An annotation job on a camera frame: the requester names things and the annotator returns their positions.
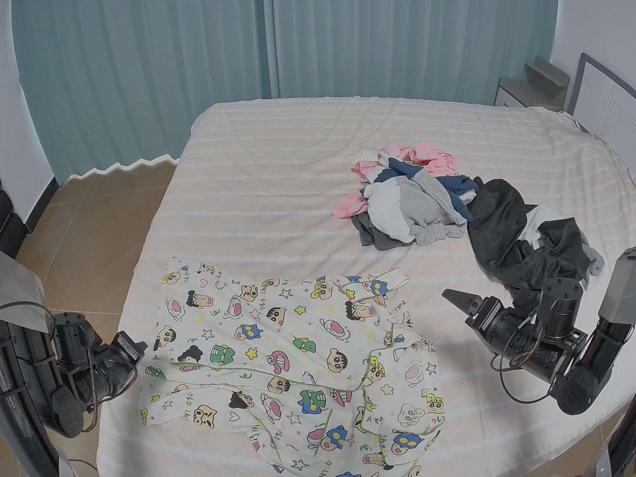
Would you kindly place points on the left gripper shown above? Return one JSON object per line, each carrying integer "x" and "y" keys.
{"x": 117, "y": 370}

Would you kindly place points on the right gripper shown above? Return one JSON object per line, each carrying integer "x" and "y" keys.
{"x": 507, "y": 331}

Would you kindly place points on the white printed pyjama top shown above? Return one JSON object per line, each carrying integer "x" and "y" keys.
{"x": 278, "y": 355}

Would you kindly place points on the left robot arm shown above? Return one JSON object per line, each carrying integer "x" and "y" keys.
{"x": 20, "y": 390}

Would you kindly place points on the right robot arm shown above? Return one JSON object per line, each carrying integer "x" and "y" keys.
{"x": 586, "y": 375}

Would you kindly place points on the pile of clothes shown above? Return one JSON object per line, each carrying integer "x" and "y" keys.
{"x": 497, "y": 226}

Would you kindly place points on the bed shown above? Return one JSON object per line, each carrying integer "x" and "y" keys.
{"x": 298, "y": 167}

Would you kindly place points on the grey bedside table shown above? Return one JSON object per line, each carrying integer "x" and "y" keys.
{"x": 526, "y": 92}

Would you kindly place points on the blue-green curtain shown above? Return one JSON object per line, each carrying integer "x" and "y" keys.
{"x": 139, "y": 67}
{"x": 407, "y": 28}

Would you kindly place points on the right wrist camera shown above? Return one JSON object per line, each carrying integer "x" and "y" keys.
{"x": 526, "y": 300}

